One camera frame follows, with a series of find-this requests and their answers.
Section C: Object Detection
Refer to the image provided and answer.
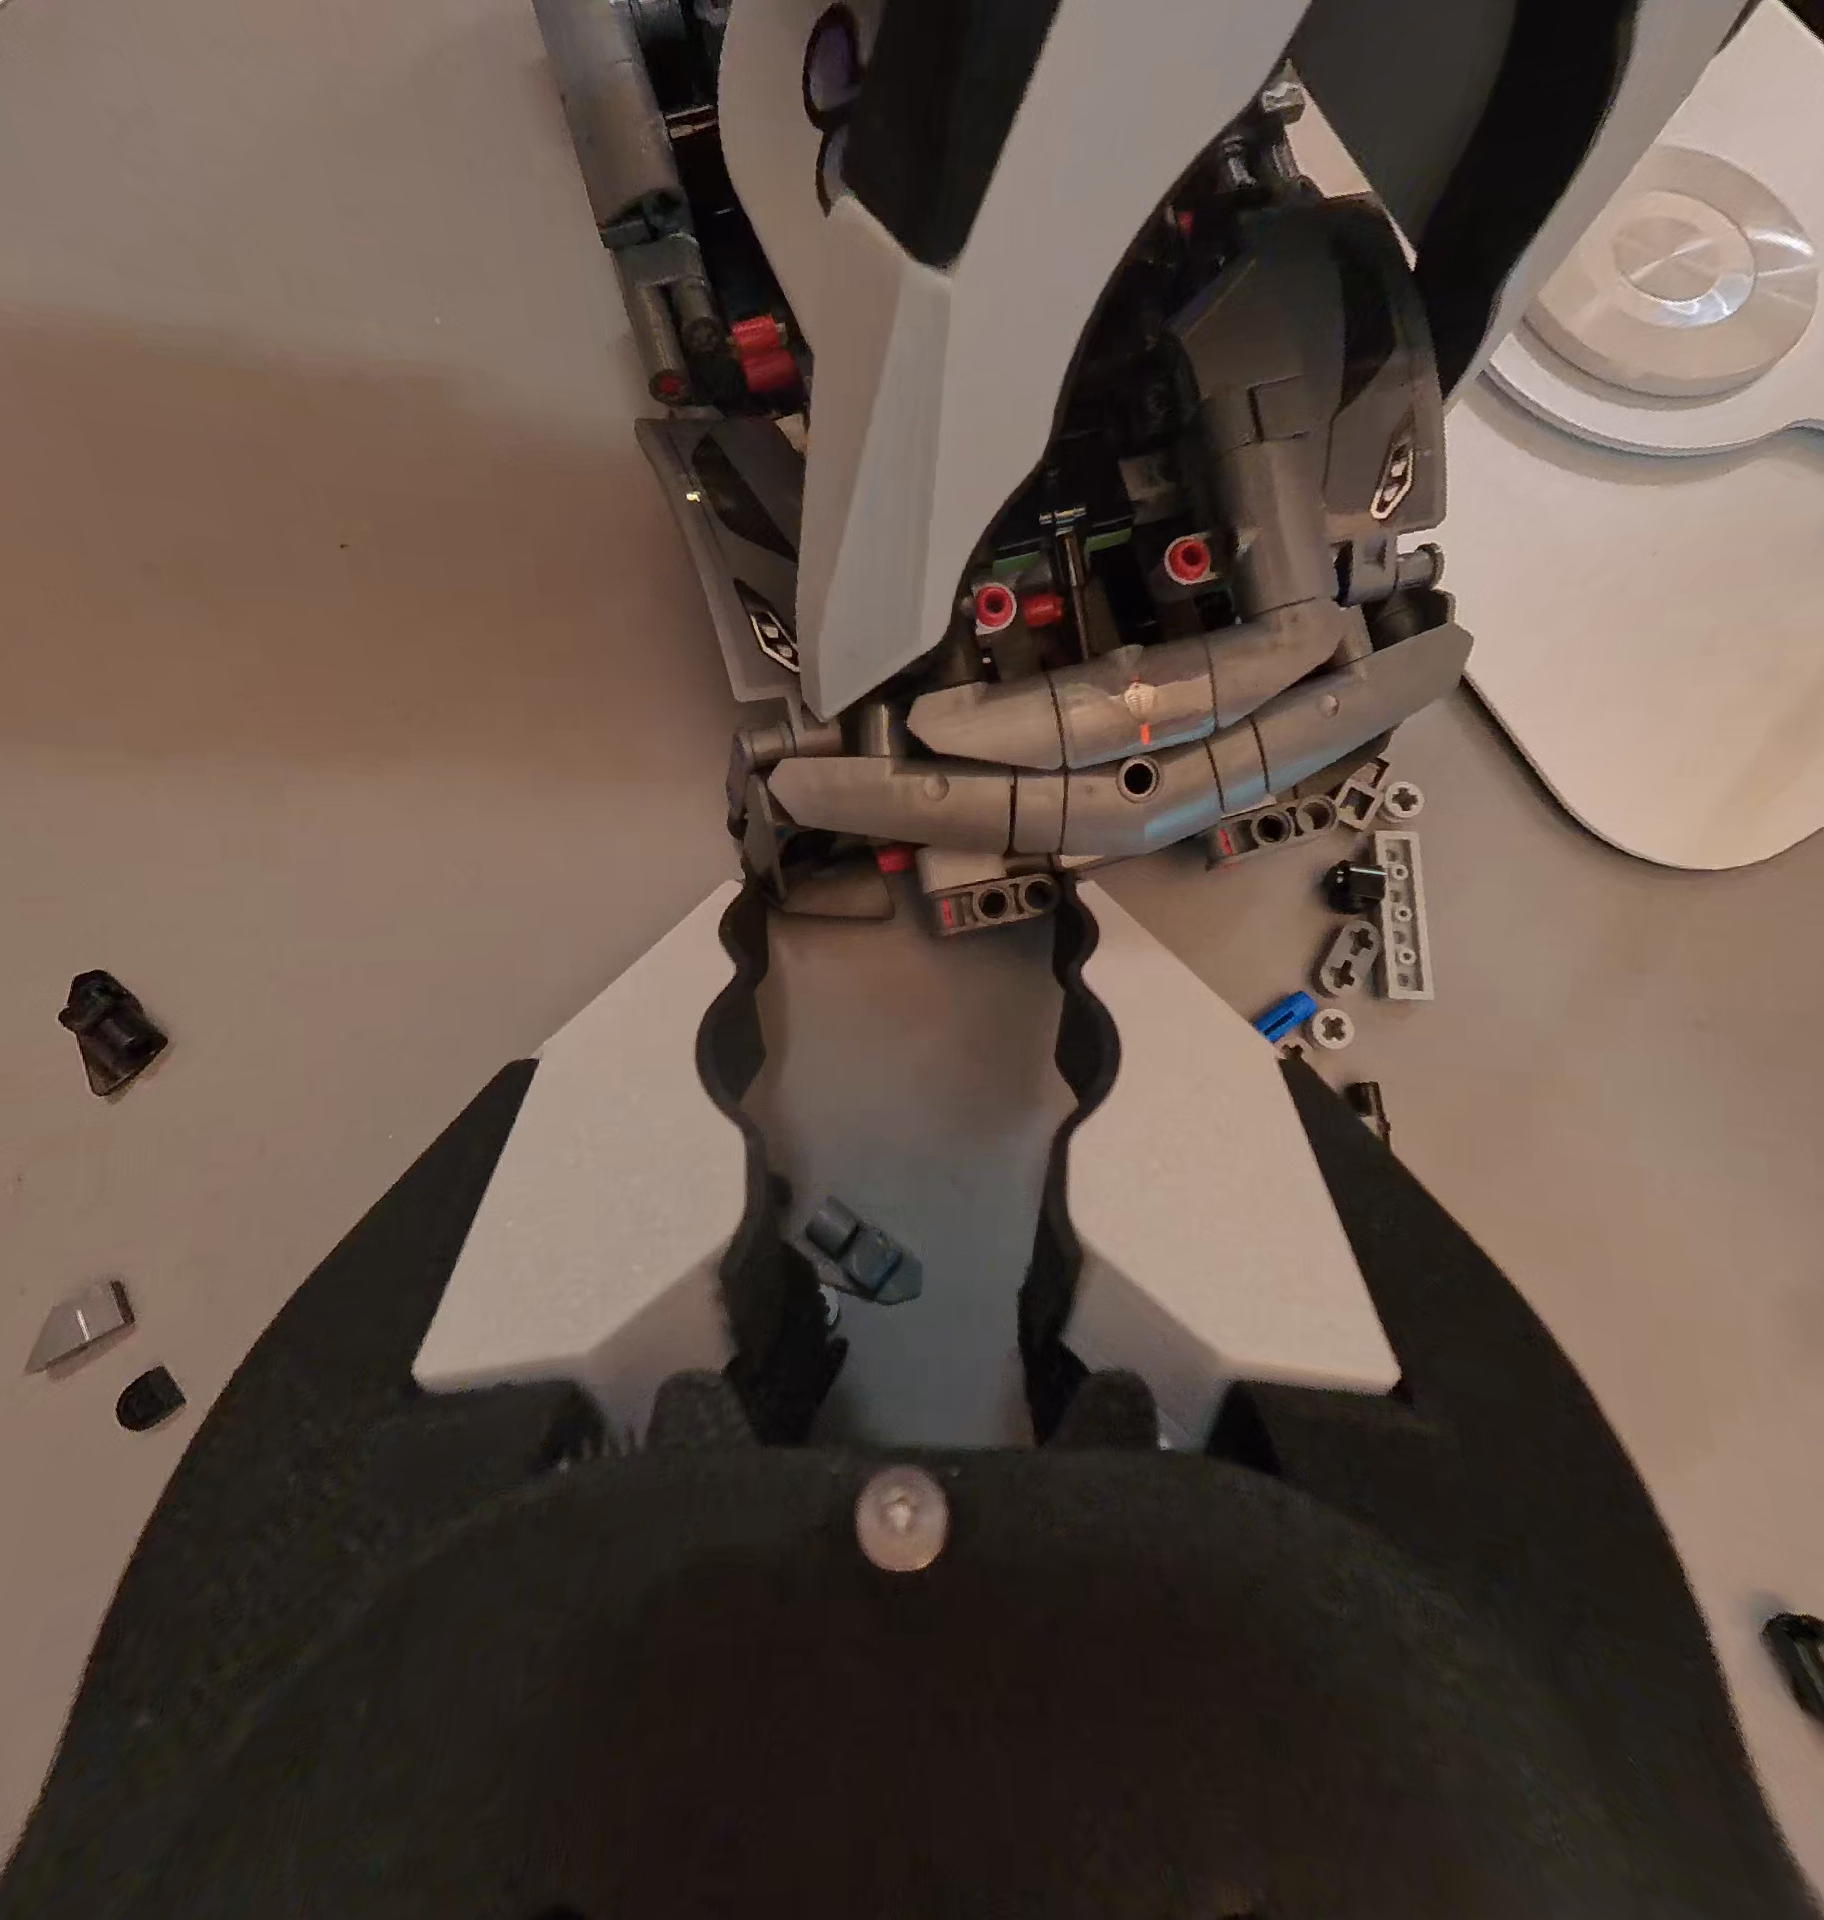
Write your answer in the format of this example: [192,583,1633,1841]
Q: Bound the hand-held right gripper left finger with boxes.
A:
[409,882,772,1434]

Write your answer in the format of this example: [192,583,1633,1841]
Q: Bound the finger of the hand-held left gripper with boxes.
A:
[713,0,1307,718]
[1298,0,1757,405]

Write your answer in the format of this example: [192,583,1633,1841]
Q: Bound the grey lego car model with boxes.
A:
[529,0,1478,945]

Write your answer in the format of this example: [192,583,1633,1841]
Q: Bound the black lego wedge piece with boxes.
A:
[57,970,172,1100]

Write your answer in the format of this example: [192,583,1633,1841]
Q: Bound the pile of loose lego pieces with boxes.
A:
[1760,1611,1824,1764]

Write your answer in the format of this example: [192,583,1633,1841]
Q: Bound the white rounded base plate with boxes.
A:
[1435,0,1824,871]

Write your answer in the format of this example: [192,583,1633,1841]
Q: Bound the grey lego clip piece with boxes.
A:
[804,1200,922,1305]

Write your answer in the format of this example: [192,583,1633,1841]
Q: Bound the small grey lego slope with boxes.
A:
[24,1278,136,1374]

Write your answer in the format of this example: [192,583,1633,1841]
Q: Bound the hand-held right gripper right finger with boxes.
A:
[1040,871,1406,1448]

